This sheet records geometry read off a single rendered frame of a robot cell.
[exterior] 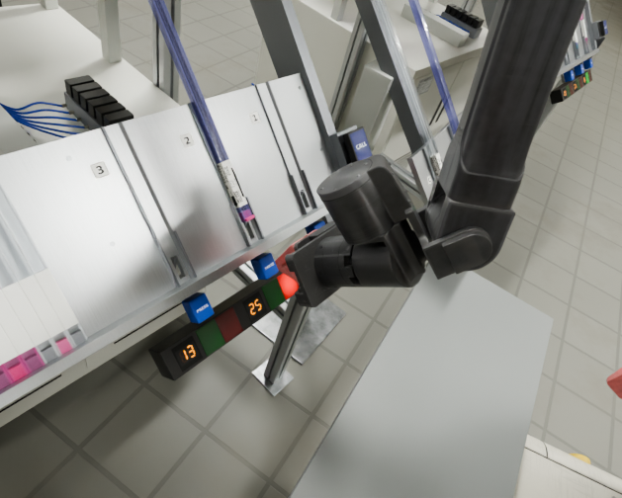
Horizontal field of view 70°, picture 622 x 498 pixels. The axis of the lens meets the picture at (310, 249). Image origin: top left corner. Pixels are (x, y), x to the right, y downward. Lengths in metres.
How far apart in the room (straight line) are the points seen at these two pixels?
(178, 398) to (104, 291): 0.78
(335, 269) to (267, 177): 0.21
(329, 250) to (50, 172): 0.29
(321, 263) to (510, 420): 0.40
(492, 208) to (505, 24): 0.14
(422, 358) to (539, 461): 0.52
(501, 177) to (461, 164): 0.03
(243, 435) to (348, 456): 0.65
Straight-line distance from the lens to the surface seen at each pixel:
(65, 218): 0.51
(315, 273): 0.49
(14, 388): 0.49
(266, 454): 1.23
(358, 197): 0.39
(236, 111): 0.62
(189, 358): 0.57
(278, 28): 0.73
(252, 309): 0.61
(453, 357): 0.75
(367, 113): 0.91
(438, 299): 0.81
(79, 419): 1.27
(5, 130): 0.87
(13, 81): 1.09
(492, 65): 0.39
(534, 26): 0.39
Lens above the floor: 1.16
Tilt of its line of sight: 45 degrees down
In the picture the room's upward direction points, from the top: 20 degrees clockwise
